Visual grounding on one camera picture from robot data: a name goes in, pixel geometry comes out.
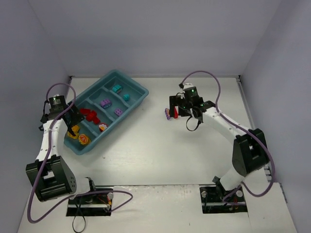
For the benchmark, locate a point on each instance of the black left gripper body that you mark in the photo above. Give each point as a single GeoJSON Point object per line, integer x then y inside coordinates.
{"type": "Point", "coordinates": [76, 116]}

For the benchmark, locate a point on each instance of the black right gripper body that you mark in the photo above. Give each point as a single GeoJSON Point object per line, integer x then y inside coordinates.
{"type": "Point", "coordinates": [174, 104]}

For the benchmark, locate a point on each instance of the purple orange flower lego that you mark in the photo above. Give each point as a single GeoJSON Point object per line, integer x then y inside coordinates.
{"type": "Point", "coordinates": [167, 113]}

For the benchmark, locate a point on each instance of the red boat-shaped lego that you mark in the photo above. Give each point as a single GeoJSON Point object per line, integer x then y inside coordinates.
{"type": "Point", "coordinates": [85, 111]}

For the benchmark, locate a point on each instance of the yellow black striped lego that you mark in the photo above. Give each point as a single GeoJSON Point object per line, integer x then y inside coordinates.
{"type": "Point", "coordinates": [74, 132]}

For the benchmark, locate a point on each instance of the red L-shaped lego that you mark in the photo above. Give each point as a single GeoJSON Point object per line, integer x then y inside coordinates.
{"type": "Point", "coordinates": [91, 116]}

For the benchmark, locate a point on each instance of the small orange lego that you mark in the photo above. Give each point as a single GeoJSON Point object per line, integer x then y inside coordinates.
{"type": "Point", "coordinates": [84, 139]}

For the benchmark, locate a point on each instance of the red white lego brick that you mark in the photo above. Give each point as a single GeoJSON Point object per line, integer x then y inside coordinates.
{"type": "Point", "coordinates": [102, 127]}

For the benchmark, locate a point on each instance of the purple oval paw lego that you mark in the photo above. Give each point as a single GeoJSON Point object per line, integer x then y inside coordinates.
{"type": "Point", "coordinates": [106, 103]}

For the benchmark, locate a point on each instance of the small teal cube lego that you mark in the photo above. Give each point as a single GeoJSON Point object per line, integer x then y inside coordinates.
{"type": "Point", "coordinates": [126, 97]}

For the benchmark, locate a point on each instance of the purple rectangular lego brick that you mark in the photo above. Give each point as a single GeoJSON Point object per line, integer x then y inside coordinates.
{"type": "Point", "coordinates": [118, 112]}

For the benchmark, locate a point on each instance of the teal rounded lego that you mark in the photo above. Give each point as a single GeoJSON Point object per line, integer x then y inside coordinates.
{"type": "Point", "coordinates": [117, 88]}

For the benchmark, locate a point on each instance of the red long lego brick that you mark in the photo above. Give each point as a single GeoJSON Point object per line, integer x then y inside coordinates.
{"type": "Point", "coordinates": [175, 113]}

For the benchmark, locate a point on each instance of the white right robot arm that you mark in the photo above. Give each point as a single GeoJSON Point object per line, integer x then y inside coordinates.
{"type": "Point", "coordinates": [249, 146]}

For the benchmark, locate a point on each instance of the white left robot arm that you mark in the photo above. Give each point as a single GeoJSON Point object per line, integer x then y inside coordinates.
{"type": "Point", "coordinates": [49, 174]}

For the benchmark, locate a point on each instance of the teal divided plastic tray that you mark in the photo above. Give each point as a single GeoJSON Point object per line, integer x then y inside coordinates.
{"type": "Point", "coordinates": [91, 98]}

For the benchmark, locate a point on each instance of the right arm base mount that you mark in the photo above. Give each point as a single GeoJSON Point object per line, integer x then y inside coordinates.
{"type": "Point", "coordinates": [215, 200]}

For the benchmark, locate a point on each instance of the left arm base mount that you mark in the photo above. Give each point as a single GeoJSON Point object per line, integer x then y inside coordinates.
{"type": "Point", "coordinates": [91, 205]}

